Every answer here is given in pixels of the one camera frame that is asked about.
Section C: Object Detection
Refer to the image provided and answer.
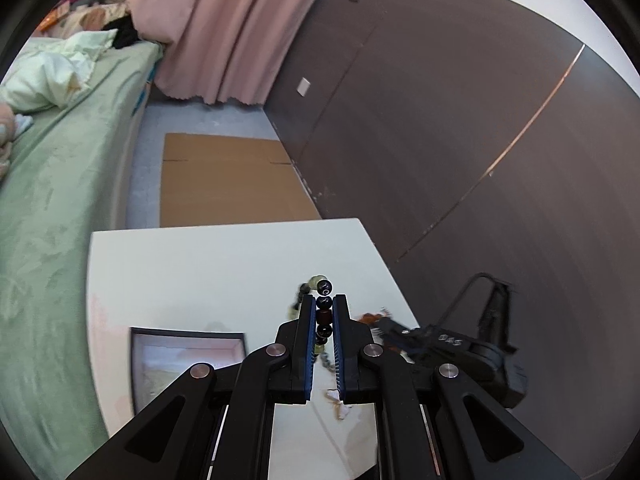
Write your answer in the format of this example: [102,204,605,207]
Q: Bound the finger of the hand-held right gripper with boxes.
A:
[372,315,417,361]

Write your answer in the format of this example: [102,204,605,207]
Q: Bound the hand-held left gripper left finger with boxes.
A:
[65,294,317,480]

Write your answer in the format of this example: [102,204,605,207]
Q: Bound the pink curtain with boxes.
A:
[127,0,335,107]

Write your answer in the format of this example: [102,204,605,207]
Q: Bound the green bed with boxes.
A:
[0,40,166,480]

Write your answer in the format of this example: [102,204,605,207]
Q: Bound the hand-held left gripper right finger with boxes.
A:
[332,294,581,480]

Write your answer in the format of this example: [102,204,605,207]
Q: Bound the dark beaded bracelet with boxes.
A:
[287,274,337,376]

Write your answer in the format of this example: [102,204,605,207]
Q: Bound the dark framed jewelry box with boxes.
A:
[129,326,248,417]

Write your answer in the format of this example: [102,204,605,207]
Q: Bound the black cloth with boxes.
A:
[102,15,145,52]

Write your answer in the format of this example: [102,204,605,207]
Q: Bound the beige string jewelry piece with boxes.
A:
[322,389,352,422]

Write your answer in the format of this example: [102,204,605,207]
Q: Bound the pale green duvet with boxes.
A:
[0,29,119,114]

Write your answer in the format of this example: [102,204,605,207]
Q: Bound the flat cardboard sheet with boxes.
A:
[159,132,323,229]

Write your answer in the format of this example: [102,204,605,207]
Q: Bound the floral blanket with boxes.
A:
[47,1,135,42]

